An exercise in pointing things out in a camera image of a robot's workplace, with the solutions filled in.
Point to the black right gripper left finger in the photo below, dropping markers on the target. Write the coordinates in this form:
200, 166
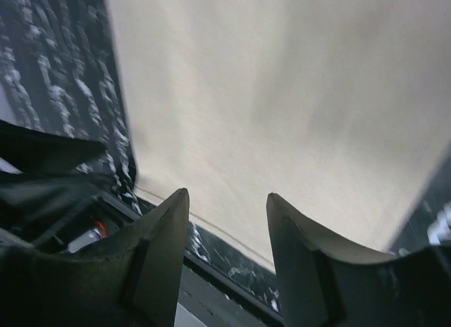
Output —
130, 278

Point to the beige cloth napkin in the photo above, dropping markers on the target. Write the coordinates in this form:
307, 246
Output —
342, 107

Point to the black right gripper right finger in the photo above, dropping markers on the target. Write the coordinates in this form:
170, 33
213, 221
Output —
303, 255

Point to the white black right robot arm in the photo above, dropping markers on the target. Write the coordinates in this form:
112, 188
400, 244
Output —
43, 196

